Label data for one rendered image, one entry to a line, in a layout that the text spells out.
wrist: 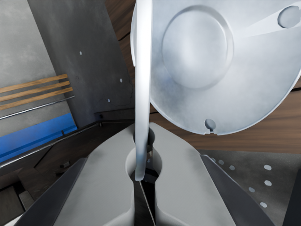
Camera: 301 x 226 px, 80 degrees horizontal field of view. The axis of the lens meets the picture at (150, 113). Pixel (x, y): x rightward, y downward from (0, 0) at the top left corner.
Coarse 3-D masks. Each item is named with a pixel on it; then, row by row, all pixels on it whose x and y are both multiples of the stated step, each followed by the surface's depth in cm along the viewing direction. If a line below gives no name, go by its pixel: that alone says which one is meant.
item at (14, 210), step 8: (0, 192) 67; (8, 192) 65; (16, 192) 64; (0, 200) 60; (8, 200) 59; (16, 200) 57; (0, 208) 55; (8, 208) 53; (16, 208) 52; (0, 216) 50; (8, 216) 49; (16, 216) 48; (0, 224) 46; (8, 224) 46
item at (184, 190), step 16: (160, 128) 12; (160, 144) 10; (176, 144) 10; (160, 160) 9; (176, 160) 9; (192, 160) 9; (160, 176) 8; (176, 176) 8; (192, 176) 8; (208, 176) 8; (160, 192) 7; (176, 192) 7; (192, 192) 7; (208, 192) 7; (160, 208) 7; (176, 208) 7; (192, 208) 7; (208, 208) 7; (224, 208) 7; (160, 224) 7; (176, 224) 6; (192, 224) 6; (208, 224) 6; (224, 224) 6
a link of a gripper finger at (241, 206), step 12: (204, 156) 9; (216, 168) 9; (216, 180) 8; (228, 180) 8; (228, 192) 7; (240, 192) 7; (228, 204) 7; (240, 204) 7; (252, 204) 7; (240, 216) 6; (252, 216) 6; (264, 216) 6
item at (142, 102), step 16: (144, 0) 8; (144, 16) 8; (144, 32) 8; (144, 48) 8; (144, 64) 9; (144, 80) 9; (144, 96) 9; (144, 112) 10; (144, 128) 10; (144, 144) 11; (144, 160) 12
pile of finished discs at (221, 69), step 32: (160, 0) 30; (192, 0) 27; (224, 0) 24; (256, 0) 21; (288, 0) 20; (160, 32) 32; (192, 32) 28; (224, 32) 25; (256, 32) 23; (288, 32) 20; (160, 64) 35; (192, 64) 29; (224, 64) 26; (256, 64) 24; (288, 64) 21; (160, 96) 38; (192, 96) 32; (224, 96) 28; (256, 96) 25; (192, 128) 35; (224, 128) 30
